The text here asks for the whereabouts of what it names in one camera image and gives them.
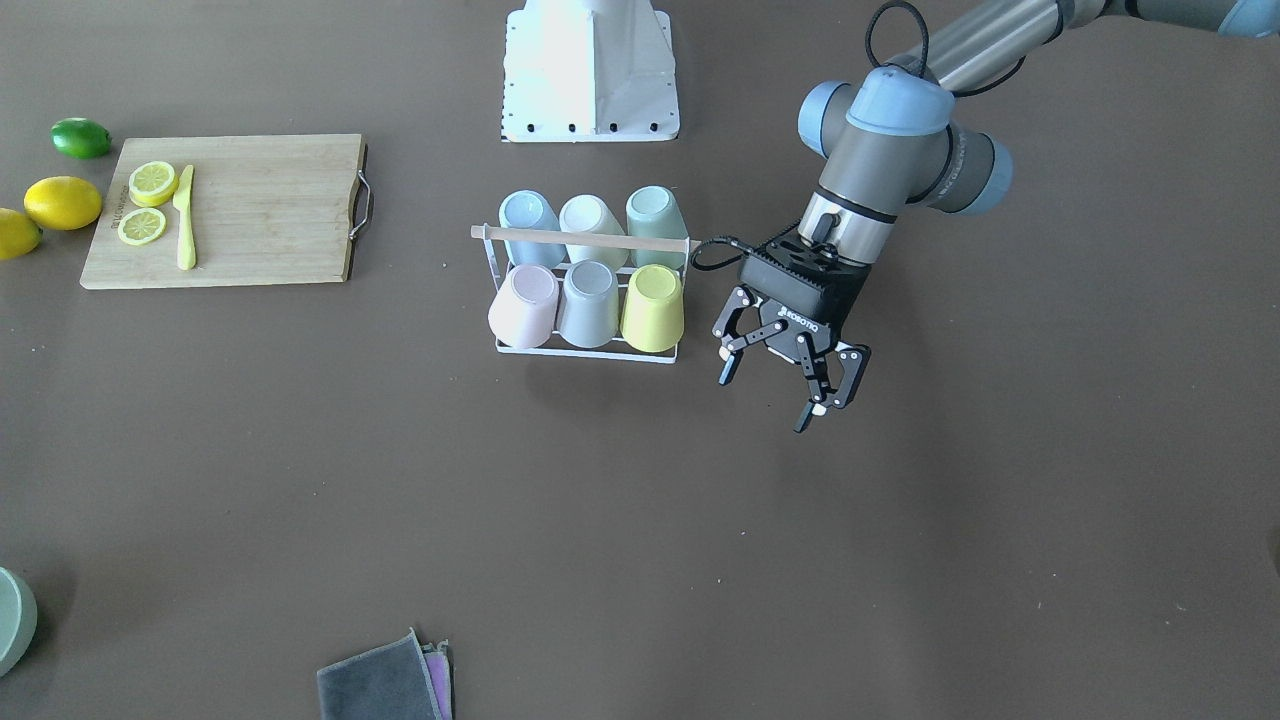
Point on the grey folded cloth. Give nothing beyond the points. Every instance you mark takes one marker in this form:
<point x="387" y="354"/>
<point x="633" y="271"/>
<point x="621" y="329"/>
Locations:
<point x="406" y="679"/>

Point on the whole yellow lemon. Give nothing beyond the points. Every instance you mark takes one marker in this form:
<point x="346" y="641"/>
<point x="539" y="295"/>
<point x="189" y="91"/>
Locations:
<point x="63" y="203"/>
<point x="19" y="235"/>

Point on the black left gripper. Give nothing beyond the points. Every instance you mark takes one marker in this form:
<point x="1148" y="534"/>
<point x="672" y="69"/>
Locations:
<point x="822" y="306"/>

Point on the white cup on rack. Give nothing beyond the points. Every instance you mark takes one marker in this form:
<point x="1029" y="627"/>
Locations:
<point x="589" y="214"/>

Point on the lemon slice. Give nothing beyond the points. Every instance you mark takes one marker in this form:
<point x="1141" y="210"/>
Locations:
<point x="141" y="226"/>
<point x="152" y="184"/>

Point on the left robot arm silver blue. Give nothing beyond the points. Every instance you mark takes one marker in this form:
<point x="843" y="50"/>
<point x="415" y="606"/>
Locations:
<point x="891" y="143"/>

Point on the light blue cup on rack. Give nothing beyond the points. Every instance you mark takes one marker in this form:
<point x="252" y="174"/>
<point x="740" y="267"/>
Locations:
<point x="527" y="209"/>

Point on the mint green cup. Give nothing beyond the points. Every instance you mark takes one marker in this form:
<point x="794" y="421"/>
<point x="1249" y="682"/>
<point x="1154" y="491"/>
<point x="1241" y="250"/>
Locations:
<point x="652" y="212"/>

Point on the pink cup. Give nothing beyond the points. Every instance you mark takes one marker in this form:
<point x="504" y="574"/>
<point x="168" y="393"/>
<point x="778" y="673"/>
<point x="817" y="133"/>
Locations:
<point x="524" y="311"/>

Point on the white wire cup rack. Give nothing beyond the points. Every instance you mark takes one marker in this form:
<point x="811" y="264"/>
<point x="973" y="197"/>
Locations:
<point x="617" y="349"/>

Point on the wooden cutting board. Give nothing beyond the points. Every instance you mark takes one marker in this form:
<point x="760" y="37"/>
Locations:
<point x="273" y="209"/>

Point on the mint green bowl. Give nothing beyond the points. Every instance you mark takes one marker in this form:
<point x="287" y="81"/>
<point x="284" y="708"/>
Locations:
<point x="19" y="616"/>

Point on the grey cup on rack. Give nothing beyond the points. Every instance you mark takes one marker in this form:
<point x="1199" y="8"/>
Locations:
<point x="589" y="314"/>

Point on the yellow plastic knife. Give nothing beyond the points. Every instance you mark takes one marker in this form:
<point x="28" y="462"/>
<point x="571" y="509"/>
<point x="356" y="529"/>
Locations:
<point x="186" y="254"/>

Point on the white camera pole base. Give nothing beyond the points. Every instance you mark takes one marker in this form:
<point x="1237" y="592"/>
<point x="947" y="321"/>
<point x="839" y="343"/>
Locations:
<point x="589" y="71"/>

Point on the green lime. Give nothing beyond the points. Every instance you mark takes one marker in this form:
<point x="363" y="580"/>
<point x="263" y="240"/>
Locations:
<point x="80" y="138"/>

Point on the yellow cup on rack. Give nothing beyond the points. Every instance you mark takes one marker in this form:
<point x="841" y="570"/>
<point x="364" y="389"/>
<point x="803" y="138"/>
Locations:
<point x="652" y="319"/>

